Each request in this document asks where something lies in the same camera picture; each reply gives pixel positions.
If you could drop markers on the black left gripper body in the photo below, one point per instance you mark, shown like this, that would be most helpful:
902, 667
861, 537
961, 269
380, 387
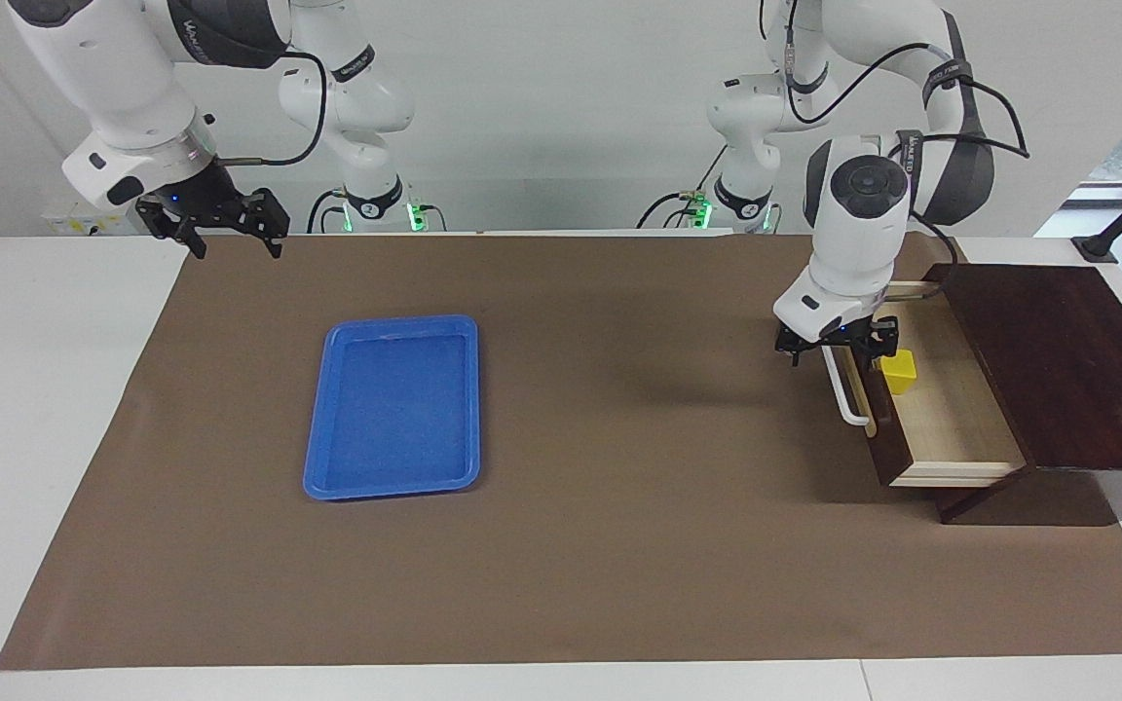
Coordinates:
839, 339

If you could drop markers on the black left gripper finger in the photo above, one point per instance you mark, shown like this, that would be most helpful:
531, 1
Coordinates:
884, 343
789, 349

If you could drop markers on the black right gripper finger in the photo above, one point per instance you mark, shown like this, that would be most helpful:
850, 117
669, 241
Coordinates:
162, 215
266, 212

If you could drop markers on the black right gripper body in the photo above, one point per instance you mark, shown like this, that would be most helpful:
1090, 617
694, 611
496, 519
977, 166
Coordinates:
205, 198

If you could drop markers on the yellow cube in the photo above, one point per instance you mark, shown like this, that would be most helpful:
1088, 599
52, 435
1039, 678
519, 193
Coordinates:
900, 375

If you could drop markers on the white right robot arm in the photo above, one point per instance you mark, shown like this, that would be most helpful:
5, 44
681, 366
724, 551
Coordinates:
123, 88

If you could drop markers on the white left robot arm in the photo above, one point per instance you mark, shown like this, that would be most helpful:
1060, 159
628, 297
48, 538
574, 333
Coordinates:
863, 243

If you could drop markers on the dark wooden drawer cabinet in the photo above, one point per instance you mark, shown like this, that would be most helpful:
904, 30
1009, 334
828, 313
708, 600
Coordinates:
1067, 370

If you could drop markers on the white box with yellow label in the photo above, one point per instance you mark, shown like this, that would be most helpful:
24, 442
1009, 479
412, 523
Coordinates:
74, 226

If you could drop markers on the blue plastic tray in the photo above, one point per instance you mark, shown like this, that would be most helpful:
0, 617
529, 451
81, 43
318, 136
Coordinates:
391, 409

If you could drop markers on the brown table mat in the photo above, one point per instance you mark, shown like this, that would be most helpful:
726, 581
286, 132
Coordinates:
571, 438

